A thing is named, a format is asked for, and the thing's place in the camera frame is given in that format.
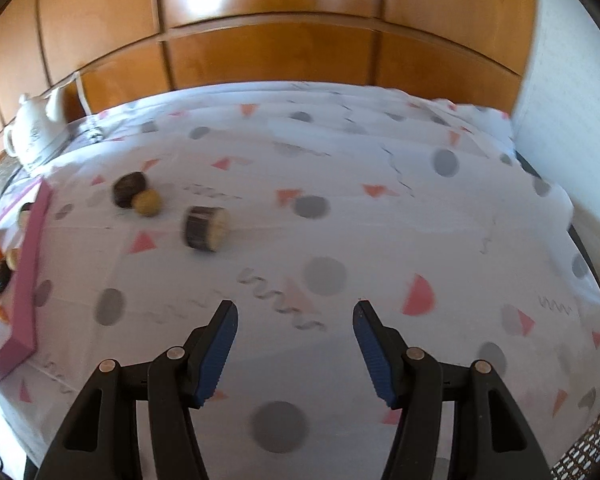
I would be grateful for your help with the white printed bed sheet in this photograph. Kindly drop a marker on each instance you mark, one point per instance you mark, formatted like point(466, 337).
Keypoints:
point(330, 200)

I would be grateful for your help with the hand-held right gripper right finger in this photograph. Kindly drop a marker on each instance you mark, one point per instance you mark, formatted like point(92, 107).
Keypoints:
point(375, 355)

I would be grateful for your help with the pink shallow box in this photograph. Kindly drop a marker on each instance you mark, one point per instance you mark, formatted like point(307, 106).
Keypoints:
point(27, 280)

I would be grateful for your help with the silver patterned tray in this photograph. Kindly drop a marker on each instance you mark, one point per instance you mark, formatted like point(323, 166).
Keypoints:
point(0, 176)

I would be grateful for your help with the white ceramic teapot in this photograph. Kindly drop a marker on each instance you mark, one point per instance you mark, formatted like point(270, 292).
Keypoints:
point(32, 120)

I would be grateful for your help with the dark purple cylinder vegetable piece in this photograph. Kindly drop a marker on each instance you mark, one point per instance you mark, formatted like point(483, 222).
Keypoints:
point(25, 213)

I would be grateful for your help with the small yellow wrinkled citrus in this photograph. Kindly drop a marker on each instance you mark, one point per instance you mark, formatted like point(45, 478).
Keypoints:
point(147, 203)

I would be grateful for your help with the large dark brown round vegetable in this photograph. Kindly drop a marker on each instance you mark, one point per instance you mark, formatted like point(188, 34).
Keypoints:
point(0, 279)

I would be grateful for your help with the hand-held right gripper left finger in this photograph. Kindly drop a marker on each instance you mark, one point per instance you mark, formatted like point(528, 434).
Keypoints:
point(217, 355)

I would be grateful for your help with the grey tray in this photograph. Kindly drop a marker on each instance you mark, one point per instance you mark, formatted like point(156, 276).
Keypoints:
point(55, 147)

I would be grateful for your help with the wooden wardrobe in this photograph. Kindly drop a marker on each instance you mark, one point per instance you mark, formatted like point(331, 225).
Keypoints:
point(280, 15)

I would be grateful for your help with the perforated metal basket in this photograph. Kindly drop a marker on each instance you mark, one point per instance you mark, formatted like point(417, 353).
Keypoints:
point(591, 442)

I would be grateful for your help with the small pale yellow potato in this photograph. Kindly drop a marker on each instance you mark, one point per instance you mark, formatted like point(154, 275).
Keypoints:
point(12, 258)

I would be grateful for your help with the dark cylinder vegetable pale end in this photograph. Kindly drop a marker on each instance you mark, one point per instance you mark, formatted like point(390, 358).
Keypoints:
point(205, 227)

